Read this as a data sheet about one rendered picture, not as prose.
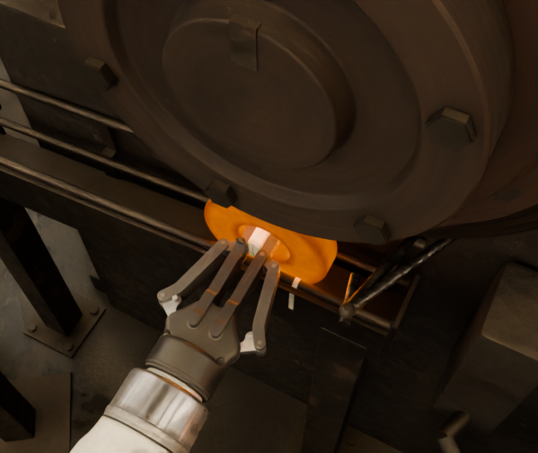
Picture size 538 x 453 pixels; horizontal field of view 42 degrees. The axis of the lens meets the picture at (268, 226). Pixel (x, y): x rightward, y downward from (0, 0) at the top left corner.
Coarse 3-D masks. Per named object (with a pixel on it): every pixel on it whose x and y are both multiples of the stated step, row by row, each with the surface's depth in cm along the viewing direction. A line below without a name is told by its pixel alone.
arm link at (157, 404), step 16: (128, 384) 66; (144, 384) 65; (160, 384) 65; (176, 384) 66; (112, 400) 67; (128, 400) 65; (144, 400) 64; (160, 400) 64; (176, 400) 65; (192, 400) 66; (112, 416) 64; (128, 416) 64; (144, 416) 64; (160, 416) 64; (176, 416) 64; (192, 416) 66; (144, 432) 63; (160, 432) 63; (176, 432) 64; (192, 432) 66; (176, 448) 64
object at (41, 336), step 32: (0, 224) 113; (32, 224) 122; (0, 256) 126; (32, 256) 126; (32, 288) 133; (64, 288) 142; (32, 320) 154; (64, 320) 147; (96, 320) 154; (64, 352) 150; (320, 352) 90; (352, 352) 85; (320, 384) 99; (352, 384) 93; (320, 416) 111; (288, 448) 140; (320, 448) 125; (352, 448) 140
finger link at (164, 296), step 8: (224, 240) 76; (216, 248) 76; (224, 248) 75; (208, 256) 75; (216, 256) 75; (224, 256) 77; (200, 264) 75; (208, 264) 75; (216, 264) 77; (192, 272) 74; (200, 272) 74; (208, 272) 76; (184, 280) 74; (192, 280) 74; (200, 280) 75; (168, 288) 73; (176, 288) 73; (184, 288) 73; (192, 288) 75; (160, 296) 73; (168, 296) 73; (184, 296) 74
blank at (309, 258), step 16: (208, 208) 78; (224, 208) 76; (208, 224) 82; (224, 224) 79; (240, 224) 77; (256, 224) 75; (288, 240) 75; (304, 240) 73; (320, 240) 74; (272, 256) 82; (288, 256) 79; (304, 256) 76; (320, 256) 74; (288, 272) 82; (304, 272) 79; (320, 272) 77
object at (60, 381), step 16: (0, 384) 124; (16, 384) 146; (32, 384) 146; (48, 384) 146; (64, 384) 146; (0, 400) 123; (16, 400) 132; (32, 400) 145; (48, 400) 145; (64, 400) 145; (0, 416) 127; (16, 416) 131; (32, 416) 141; (48, 416) 143; (64, 416) 143; (0, 432) 135; (16, 432) 136; (32, 432) 140; (48, 432) 141; (64, 432) 141; (0, 448) 140; (16, 448) 140; (32, 448) 140; (48, 448) 140; (64, 448) 140
